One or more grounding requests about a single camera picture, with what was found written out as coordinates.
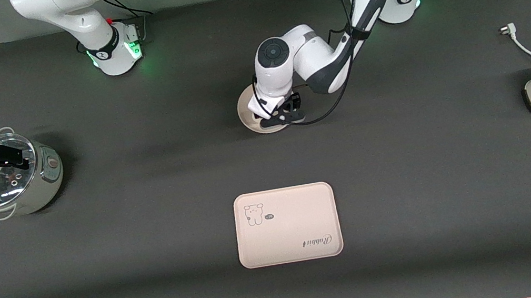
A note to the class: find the rice cooker with glass lid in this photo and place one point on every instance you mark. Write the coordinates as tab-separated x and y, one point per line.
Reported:
36	180

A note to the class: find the round cream plate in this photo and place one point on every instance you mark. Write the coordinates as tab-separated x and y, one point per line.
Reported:
245	115

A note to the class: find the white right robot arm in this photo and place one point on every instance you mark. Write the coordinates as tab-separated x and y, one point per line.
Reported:
85	23

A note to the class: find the cream rectangular tray rabbit print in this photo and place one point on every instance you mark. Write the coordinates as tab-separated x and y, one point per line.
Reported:
287	231

